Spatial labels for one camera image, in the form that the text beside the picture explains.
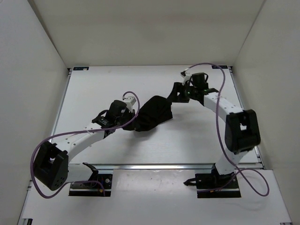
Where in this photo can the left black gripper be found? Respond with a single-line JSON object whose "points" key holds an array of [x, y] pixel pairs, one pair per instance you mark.
{"points": [[131, 125]]}

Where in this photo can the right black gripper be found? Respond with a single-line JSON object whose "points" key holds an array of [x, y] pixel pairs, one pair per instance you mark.
{"points": [[178, 88]]}

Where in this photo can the black skirt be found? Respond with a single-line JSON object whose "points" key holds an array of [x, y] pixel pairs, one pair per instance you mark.
{"points": [[155, 111]]}

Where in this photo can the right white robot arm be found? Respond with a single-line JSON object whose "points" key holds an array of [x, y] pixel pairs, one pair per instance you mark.
{"points": [[241, 127]]}

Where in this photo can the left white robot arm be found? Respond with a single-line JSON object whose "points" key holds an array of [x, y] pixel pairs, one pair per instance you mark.
{"points": [[52, 164]]}

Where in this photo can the right blue corner label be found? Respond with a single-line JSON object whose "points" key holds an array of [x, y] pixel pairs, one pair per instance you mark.
{"points": [[220, 66]]}

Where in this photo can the blue corner label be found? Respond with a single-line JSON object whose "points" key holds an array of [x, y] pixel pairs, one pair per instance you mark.
{"points": [[220, 66], [80, 68]]}

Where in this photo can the left blue corner label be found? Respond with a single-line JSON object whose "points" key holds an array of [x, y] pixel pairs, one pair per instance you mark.
{"points": [[80, 68]]}

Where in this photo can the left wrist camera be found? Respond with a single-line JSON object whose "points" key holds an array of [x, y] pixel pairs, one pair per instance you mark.
{"points": [[129, 101]]}

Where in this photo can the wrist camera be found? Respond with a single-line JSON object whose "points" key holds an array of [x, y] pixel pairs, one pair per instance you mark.
{"points": [[129, 101], [186, 76]]}

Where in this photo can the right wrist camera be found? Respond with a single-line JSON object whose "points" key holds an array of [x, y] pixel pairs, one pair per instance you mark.
{"points": [[186, 76]]}

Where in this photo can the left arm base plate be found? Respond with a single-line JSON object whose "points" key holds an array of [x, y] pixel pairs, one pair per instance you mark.
{"points": [[99, 185]]}

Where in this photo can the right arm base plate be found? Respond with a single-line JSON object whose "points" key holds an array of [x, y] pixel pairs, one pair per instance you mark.
{"points": [[211, 185]]}

